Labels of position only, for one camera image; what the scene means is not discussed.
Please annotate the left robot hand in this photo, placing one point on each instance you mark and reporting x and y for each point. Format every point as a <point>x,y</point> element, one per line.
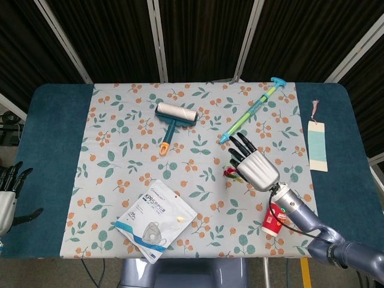
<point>7,192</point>

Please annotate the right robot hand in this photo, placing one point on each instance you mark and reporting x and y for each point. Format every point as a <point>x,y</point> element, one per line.
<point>258,171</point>

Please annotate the red feather toy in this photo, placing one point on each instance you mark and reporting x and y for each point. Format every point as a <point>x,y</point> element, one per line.
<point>231,174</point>

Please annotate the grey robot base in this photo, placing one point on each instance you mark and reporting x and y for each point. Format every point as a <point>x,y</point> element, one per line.
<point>186,274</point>

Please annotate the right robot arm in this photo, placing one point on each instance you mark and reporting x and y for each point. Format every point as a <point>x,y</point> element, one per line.
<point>318,228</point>

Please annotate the blue velvet table cover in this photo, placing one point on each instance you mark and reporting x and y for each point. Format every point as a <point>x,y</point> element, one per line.
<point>48,168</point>

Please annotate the red paper cup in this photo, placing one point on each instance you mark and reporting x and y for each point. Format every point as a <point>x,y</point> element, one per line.
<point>271,223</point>

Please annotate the green blue water squirter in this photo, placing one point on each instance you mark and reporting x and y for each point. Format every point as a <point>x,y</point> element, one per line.
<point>250,111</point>

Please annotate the tasselled paper bookmark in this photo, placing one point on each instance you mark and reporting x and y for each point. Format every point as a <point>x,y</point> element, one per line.
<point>317,144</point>

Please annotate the floral tablecloth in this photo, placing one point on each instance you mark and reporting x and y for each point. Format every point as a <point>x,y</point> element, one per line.
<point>186,180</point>

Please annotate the teal lint roller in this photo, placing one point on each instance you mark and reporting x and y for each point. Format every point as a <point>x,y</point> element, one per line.
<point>175,123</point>

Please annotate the KN95 mask package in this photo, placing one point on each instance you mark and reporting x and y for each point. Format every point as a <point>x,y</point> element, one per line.
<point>156,219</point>

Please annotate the black folding screen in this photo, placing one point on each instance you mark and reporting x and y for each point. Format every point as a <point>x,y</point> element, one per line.
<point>192,39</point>

